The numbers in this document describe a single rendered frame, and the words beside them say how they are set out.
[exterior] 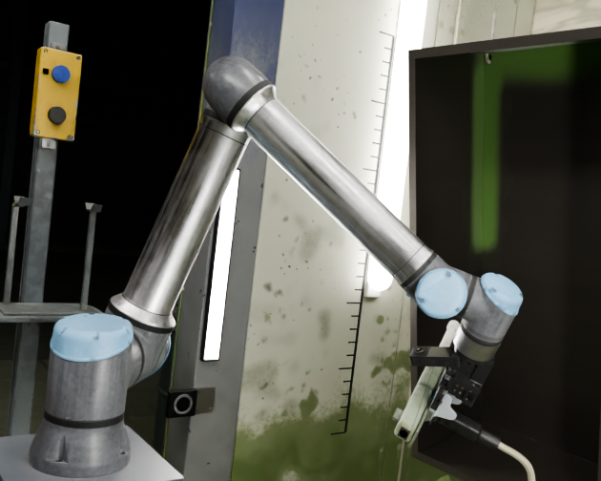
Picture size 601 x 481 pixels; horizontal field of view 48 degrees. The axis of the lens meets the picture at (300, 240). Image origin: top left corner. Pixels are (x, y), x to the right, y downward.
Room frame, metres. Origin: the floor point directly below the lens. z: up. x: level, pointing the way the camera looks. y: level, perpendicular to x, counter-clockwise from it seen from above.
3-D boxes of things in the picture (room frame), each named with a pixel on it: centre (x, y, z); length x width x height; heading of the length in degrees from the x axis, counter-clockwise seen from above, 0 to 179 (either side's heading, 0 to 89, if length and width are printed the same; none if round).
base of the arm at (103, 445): (1.30, 0.38, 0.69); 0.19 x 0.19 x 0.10
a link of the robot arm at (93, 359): (1.31, 0.38, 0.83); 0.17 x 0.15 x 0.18; 172
